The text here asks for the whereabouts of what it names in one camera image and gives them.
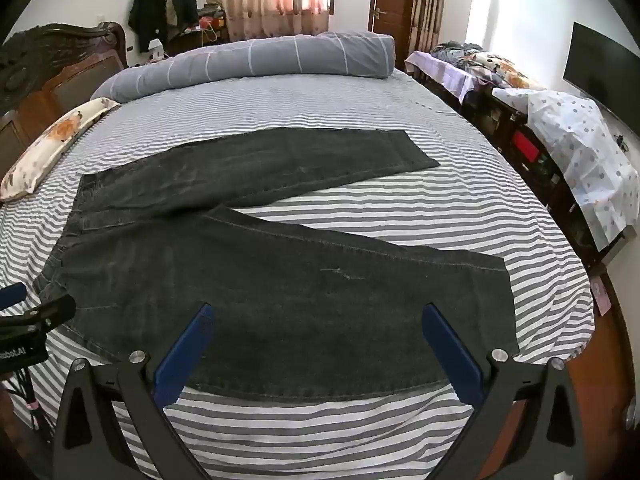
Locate black hanging jacket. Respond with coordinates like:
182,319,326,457
127,0,169,53

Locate dark low cabinet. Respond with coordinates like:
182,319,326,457
415,62,632,273

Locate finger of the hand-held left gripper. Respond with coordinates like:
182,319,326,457
0,294,77,345
0,282,27,313

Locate black television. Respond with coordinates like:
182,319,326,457
562,21,640,138

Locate red box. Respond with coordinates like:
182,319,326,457
510,130,542,162

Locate dark wooden headboard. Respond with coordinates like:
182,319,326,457
0,22,128,177

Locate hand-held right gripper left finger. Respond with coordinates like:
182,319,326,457
52,302,216,480

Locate floral pillow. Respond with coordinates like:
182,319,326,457
0,97,121,203

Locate patterned door curtain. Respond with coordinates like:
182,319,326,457
407,0,448,53

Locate gripper cable bundle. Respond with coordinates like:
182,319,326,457
0,369,56,433

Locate grey striped bed sheet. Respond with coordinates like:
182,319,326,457
0,67,598,480

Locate white dotted cloth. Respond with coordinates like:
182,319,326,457
492,87,640,252

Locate pale purple cloth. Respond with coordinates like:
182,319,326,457
404,50,482,102

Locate pink paper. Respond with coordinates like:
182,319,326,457
590,275,614,317

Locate dark grey denim pants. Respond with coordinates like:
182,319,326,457
32,127,518,403

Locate pile of floral bedding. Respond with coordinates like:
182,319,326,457
431,42,544,92

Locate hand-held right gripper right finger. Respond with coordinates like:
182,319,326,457
421,303,587,480

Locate cluttered desk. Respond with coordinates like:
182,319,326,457
169,6,232,56

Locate rolled grey duvet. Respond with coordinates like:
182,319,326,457
90,31,397,103

